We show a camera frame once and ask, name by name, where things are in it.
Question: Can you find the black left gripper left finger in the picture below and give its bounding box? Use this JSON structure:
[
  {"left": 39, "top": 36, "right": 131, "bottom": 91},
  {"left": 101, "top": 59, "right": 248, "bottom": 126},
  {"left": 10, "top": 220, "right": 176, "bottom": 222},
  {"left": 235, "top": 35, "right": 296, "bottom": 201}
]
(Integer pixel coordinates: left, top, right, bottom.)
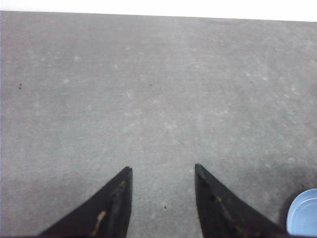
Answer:
[{"left": 41, "top": 167, "right": 133, "bottom": 236}]

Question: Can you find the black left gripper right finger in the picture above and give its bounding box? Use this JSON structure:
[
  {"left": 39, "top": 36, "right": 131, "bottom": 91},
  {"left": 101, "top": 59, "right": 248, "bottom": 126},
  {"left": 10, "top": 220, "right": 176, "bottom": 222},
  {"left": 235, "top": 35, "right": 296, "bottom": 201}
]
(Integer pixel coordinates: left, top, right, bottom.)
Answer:
[{"left": 195, "top": 164, "right": 287, "bottom": 236}]

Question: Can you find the light blue plastic cup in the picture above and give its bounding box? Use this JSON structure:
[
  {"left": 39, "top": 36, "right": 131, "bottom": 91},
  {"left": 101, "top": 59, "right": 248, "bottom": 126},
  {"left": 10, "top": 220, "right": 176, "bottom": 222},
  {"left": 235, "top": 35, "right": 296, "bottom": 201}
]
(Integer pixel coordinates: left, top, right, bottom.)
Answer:
[{"left": 286, "top": 188, "right": 317, "bottom": 237}]

